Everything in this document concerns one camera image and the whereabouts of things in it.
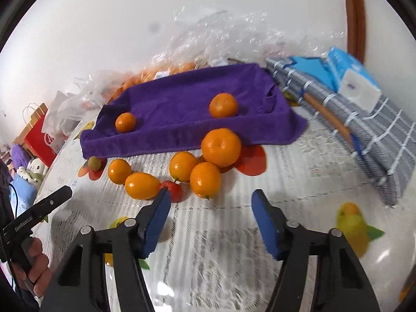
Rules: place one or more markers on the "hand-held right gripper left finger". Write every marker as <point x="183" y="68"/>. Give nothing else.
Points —
<point x="157" y="224"/>

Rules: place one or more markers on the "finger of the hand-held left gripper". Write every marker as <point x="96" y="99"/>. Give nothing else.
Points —
<point x="48" y="203"/>

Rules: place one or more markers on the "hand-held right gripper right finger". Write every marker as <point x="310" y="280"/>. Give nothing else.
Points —
<point x="268" y="227"/>

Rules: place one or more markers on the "small red fruit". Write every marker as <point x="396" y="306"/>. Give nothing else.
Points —
<point x="174" y="190"/>

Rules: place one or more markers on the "oval orange kumquat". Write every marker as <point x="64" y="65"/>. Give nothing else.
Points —
<point x="142" y="186"/>

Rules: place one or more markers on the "small orange mandarin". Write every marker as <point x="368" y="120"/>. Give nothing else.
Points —
<point x="119" y="171"/>
<point x="125" y="122"/>

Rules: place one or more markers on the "large orange mandarin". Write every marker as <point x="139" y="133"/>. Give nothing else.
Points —
<point x="221" y="148"/>

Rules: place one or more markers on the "purple towel covered tray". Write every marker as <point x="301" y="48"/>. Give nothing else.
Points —
<point x="182" y="104"/>

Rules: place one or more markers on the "person's left hand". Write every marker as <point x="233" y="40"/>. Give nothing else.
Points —
<point x="40" y="266"/>

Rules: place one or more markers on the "purple plush toy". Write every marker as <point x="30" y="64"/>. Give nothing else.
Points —
<point x="18" y="156"/>

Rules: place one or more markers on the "fruit print tablecloth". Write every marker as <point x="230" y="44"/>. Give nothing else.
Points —
<point x="211" y="260"/>

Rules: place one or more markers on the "red paper bag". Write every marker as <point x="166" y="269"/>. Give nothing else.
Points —
<point x="35" y="138"/>

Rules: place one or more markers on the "white plastic bag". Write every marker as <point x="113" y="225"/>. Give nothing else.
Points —
<point x="60" y="113"/>

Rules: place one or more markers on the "empty clear plastic bag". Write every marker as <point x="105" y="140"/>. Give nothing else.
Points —
<point x="94" y="87"/>

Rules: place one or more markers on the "brown wooden stick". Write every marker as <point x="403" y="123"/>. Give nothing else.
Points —
<point x="328" y="117"/>

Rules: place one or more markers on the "grey checked cloth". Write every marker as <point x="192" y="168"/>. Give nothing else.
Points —
<point x="373" y="143"/>

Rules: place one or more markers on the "clear bag of mandarins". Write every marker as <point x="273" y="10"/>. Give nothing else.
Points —
<point x="152" y="71"/>

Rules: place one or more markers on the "blue tissue pack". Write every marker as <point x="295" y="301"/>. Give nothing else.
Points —
<point x="347" y="71"/>

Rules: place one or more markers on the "crumpled clear plastic wrap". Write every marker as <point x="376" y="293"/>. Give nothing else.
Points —
<point x="227" y="35"/>

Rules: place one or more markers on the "brown wooden door frame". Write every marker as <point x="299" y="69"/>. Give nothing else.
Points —
<point x="352" y="16"/>

